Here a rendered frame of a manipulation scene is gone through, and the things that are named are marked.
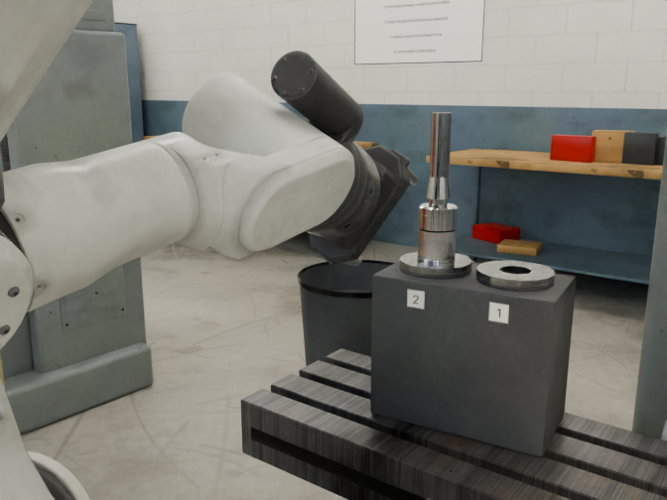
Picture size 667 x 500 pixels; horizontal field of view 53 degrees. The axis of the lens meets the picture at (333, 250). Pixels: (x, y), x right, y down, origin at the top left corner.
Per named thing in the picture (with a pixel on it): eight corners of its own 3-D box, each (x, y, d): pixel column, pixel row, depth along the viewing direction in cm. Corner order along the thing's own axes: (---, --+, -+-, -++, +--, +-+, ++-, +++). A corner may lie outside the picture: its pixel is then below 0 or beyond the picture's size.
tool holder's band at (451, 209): (415, 215, 81) (416, 207, 80) (421, 208, 85) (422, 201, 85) (455, 217, 79) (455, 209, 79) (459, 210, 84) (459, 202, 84)
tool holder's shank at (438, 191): (423, 206, 81) (426, 113, 78) (427, 202, 84) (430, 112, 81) (450, 207, 80) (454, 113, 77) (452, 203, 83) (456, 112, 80)
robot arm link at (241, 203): (344, 215, 50) (210, 284, 41) (262, 156, 54) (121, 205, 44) (370, 143, 46) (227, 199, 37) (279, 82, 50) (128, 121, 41)
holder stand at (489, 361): (542, 459, 76) (556, 291, 71) (368, 414, 86) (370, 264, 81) (564, 415, 86) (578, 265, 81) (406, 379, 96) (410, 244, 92)
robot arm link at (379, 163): (360, 285, 66) (312, 271, 55) (291, 231, 69) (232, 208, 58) (436, 179, 64) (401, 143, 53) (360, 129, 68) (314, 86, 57)
